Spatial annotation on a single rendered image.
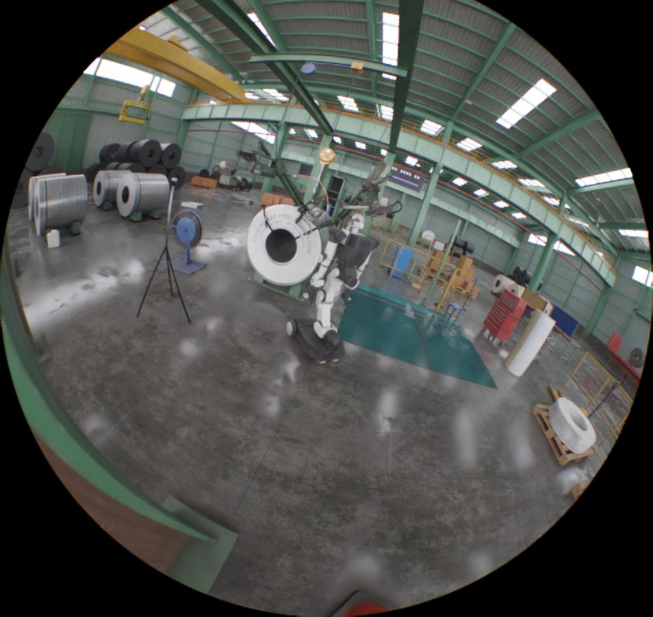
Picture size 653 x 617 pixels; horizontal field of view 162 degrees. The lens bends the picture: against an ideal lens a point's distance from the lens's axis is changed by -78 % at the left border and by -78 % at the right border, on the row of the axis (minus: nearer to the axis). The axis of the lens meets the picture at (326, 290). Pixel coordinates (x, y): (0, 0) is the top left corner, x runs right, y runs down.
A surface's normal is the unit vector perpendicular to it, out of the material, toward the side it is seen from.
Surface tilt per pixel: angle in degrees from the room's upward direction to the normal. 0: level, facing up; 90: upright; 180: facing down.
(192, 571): 0
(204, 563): 0
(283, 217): 90
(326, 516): 0
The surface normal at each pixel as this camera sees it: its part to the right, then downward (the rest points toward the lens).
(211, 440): 0.29, -0.88
